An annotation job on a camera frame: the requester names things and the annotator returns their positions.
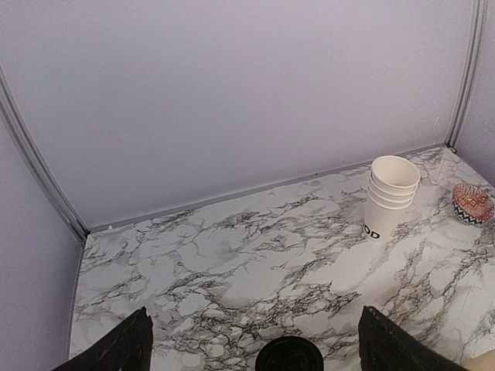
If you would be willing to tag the patterned red blue bowl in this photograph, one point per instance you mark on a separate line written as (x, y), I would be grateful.
(471, 204)

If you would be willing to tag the stack of white paper cups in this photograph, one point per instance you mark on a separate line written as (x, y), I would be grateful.
(391, 188)

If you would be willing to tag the right aluminium frame post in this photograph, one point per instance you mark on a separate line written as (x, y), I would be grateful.
(480, 10)

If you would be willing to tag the stack of black cup lids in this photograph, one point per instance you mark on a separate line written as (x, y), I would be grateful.
(289, 353)

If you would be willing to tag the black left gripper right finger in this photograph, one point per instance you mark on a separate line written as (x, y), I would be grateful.
(384, 346)

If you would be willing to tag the left aluminium frame post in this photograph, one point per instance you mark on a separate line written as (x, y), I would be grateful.
(35, 162)

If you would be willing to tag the brown paper takeout bag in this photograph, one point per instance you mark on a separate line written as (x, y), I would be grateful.
(484, 362)

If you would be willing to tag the aluminium frame post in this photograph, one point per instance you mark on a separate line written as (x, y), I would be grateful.
(480, 10)
(35, 162)

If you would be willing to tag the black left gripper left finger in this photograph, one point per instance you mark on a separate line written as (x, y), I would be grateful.
(128, 346)

